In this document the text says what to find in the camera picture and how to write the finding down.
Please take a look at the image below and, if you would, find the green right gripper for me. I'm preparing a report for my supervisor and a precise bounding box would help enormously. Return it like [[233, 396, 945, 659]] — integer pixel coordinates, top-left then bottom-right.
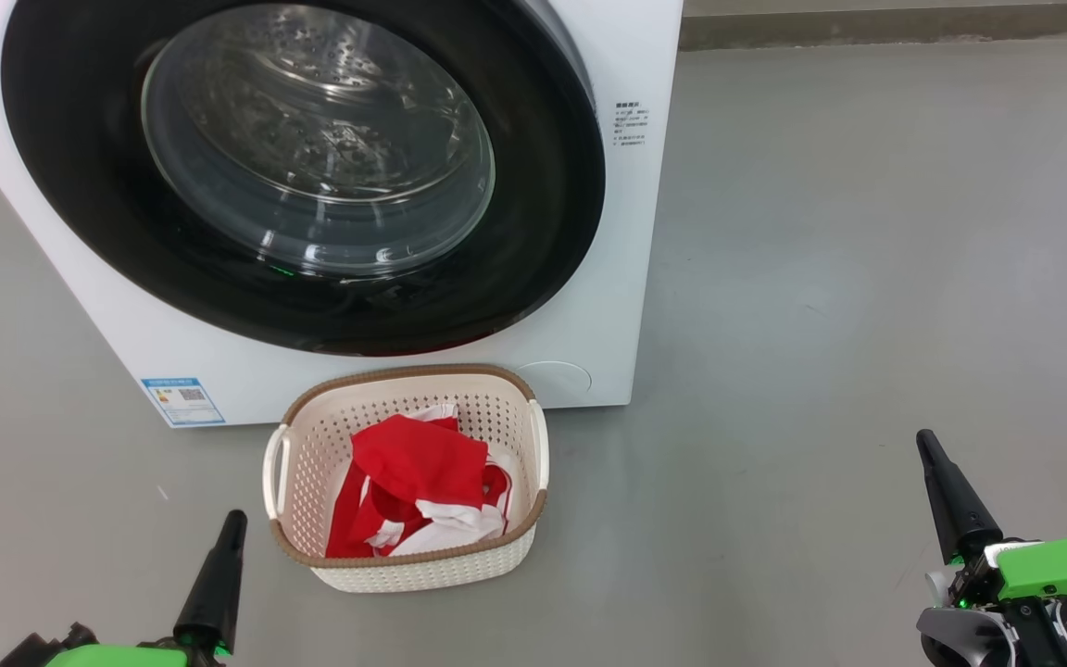
[[915, 429, 1067, 608]]

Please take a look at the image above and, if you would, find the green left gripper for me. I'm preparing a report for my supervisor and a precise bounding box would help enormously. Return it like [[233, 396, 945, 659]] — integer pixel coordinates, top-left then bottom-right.
[[44, 510, 248, 667]]

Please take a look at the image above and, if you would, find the red and white garment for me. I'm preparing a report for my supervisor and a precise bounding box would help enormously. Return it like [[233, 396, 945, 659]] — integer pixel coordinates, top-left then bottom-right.
[[325, 404, 516, 559]]

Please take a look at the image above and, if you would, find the black glass washer door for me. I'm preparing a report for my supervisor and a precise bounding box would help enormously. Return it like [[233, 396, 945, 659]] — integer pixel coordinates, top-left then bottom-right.
[[1, 0, 607, 357]]

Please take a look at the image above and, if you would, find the cream basket with brown rim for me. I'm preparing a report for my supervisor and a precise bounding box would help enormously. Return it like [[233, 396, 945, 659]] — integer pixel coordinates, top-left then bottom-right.
[[262, 364, 550, 594]]

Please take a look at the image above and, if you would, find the white washing machine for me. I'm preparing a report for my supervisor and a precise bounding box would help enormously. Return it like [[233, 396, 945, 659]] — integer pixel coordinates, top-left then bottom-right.
[[0, 0, 684, 429]]

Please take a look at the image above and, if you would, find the blue energy label sticker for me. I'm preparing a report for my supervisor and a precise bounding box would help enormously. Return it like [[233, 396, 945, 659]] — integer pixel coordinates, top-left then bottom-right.
[[140, 376, 226, 428]]

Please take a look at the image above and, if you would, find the round white filter cover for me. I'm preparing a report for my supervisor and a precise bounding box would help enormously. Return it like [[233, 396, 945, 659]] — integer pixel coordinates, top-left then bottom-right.
[[515, 360, 593, 406]]

